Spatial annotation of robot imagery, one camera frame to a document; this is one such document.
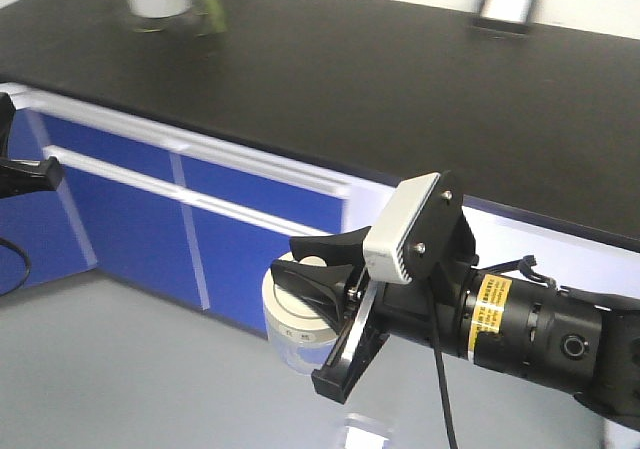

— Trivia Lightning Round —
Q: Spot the white power socket black base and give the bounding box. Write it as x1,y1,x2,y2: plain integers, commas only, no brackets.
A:
470,0,541,36

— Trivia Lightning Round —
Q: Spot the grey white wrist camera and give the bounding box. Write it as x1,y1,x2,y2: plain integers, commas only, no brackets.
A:
362,171,462,285

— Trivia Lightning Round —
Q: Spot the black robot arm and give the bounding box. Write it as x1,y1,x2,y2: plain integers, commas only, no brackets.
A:
271,206,639,429

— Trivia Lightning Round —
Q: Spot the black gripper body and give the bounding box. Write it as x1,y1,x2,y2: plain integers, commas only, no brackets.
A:
311,213,478,403

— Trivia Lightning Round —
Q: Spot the blue white lab cabinet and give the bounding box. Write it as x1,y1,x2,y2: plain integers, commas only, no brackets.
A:
0,81,640,340

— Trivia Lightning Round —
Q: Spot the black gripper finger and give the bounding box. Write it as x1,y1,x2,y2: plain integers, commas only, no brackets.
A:
0,156,64,199
0,92,16,159
289,226,371,267
270,260,355,334

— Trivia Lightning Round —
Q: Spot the glass jar with beige lid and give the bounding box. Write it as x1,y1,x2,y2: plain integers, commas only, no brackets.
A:
261,270,337,375

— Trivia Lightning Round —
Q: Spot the black camera cable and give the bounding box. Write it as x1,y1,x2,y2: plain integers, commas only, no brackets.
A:
0,236,33,298
424,263,459,449

